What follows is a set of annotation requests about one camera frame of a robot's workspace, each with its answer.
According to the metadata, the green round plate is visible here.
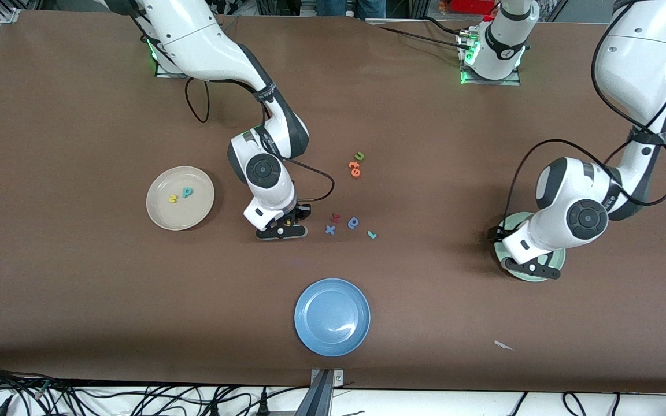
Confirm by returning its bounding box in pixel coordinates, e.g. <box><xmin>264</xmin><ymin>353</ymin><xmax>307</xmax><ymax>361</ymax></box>
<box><xmin>494</xmin><ymin>212</ymin><xmax>567</xmax><ymax>283</ymax></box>

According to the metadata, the beige round plate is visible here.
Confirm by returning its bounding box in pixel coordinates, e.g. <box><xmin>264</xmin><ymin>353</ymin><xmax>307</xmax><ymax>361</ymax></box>
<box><xmin>146</xmin><ymin>166</ymin><xmax>216</xmax><ymax>231</ymax></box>

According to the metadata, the blue round plate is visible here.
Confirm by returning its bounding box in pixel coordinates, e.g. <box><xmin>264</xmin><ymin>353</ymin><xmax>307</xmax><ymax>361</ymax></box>
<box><xmin>294</xmin><ymin>278</ymin><xmax>371</xmax><ymax>357</ymax></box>

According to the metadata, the brown table cover sheet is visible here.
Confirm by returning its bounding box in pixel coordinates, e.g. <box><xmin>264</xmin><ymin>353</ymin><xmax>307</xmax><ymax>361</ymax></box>
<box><xmin>0</xmin><ymin>9</ymin><xmax>666</xmax><ymax>395</ymax></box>

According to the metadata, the person in blue jeans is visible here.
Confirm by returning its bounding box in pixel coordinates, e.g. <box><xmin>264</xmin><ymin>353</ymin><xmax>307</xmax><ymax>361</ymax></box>
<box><xmin>316</xmin><ymin>0</ymin><xmax>387</xmax><ymax>19</ymax></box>

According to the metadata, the red box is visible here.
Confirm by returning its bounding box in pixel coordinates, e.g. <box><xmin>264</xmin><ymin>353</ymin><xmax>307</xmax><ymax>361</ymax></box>
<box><xmin>450</xmin><ymin>0</ymin><xmax>497</xmax><ymax>15</ymax></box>

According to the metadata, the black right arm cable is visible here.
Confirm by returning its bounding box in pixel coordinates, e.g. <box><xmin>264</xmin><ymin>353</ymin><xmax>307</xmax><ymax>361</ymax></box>
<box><xmin>184</xmin><ymin>75</ymin><xmax>335</xmax><ymax>204</ymax></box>

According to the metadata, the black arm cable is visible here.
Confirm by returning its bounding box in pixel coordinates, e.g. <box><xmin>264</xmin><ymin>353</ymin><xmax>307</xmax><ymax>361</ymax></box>
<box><xmin>504</xmin><ymin>0</ymin><xmax>666</xmax><ymax>232</ymax></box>
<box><xmin>184</xmin><ymin>75</ymin><xmax>335</xmax><ymax>204</ymax></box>

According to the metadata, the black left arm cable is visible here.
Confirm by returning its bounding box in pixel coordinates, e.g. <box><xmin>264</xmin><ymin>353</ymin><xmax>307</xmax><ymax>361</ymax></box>
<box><xmin>504</xmin><ymin>0</ymin><xmax>666</xmax><ymax>232</ymax></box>

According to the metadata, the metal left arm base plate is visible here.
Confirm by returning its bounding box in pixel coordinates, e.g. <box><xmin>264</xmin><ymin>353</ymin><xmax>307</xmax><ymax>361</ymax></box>
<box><xmin>459</xmin><ymin>32</ymin><xmax>521</xmax><ymax>86</ymax></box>

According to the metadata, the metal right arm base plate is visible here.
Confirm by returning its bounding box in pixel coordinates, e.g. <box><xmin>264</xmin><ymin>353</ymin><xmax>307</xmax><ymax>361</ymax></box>
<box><xmin>154</xmin><ymin>40</ymin><xmax>189</xmax><ymax>79</ymax></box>

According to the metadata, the metal table bracket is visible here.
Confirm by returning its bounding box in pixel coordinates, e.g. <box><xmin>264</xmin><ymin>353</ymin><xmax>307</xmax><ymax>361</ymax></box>
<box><xmin>295</xmin><ymin>369</ymin><xmax>345</xmax><ymax>416</ymax></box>

